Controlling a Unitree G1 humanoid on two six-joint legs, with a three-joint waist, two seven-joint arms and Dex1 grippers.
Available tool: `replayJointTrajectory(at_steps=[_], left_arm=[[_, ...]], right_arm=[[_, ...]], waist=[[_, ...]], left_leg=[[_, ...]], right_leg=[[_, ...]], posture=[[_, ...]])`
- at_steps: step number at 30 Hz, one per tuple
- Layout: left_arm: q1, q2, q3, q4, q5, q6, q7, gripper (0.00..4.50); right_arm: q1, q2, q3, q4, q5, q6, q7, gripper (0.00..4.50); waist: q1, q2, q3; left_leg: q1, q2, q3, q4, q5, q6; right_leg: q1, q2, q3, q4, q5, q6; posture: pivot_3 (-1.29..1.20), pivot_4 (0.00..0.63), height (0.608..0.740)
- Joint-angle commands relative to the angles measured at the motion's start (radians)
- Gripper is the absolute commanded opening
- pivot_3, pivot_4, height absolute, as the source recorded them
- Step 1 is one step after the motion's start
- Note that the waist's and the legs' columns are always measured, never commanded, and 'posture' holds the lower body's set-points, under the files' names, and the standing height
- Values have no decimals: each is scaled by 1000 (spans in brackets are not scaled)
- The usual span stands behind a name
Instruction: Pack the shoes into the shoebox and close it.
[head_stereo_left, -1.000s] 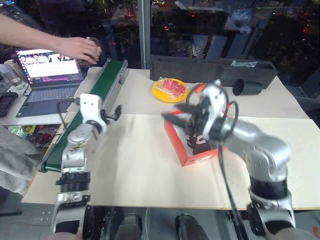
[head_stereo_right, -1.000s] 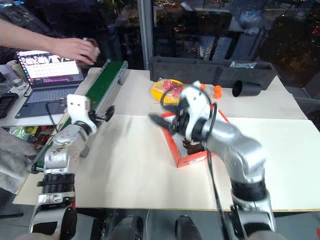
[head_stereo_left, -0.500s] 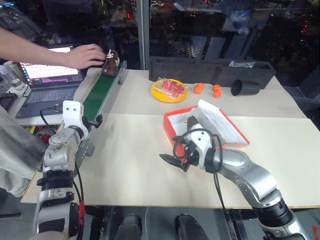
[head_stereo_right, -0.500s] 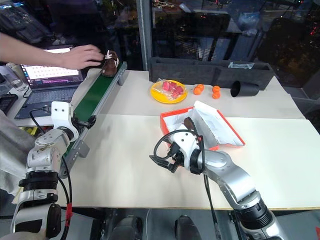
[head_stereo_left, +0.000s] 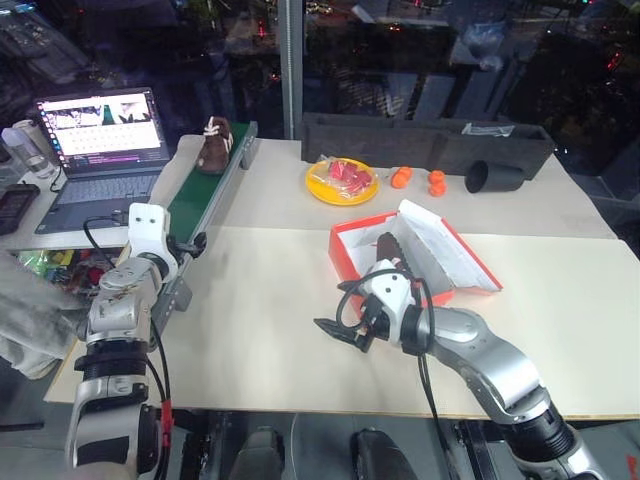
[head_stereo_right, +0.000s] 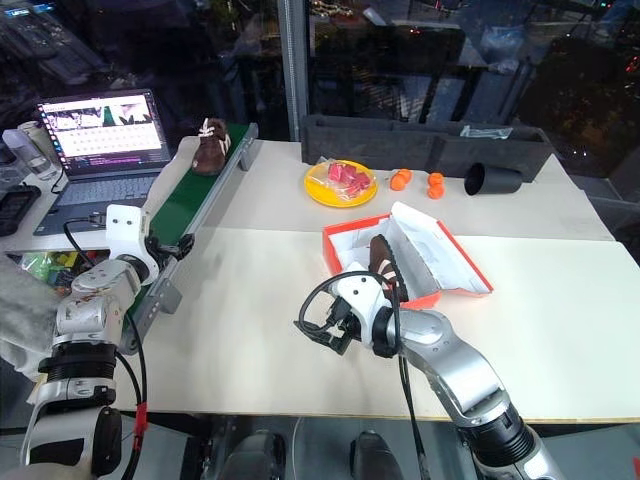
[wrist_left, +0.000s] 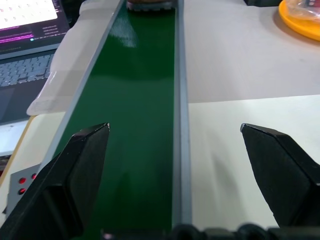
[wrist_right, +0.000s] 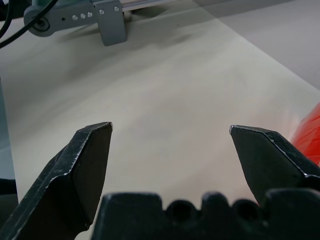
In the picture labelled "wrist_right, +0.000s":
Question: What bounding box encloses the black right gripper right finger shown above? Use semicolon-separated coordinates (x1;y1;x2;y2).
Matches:
229;124;320;208

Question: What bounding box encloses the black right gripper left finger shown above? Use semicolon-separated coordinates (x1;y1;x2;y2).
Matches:
0;121;114;240

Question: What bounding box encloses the red shoe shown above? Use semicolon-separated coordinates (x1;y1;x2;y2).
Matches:
289;101;320;167

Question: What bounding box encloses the black cable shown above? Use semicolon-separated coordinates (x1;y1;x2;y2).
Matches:
0;0;59;49

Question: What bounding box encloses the aluminium frame rail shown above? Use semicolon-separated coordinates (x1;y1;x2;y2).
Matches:
120;0;176;12

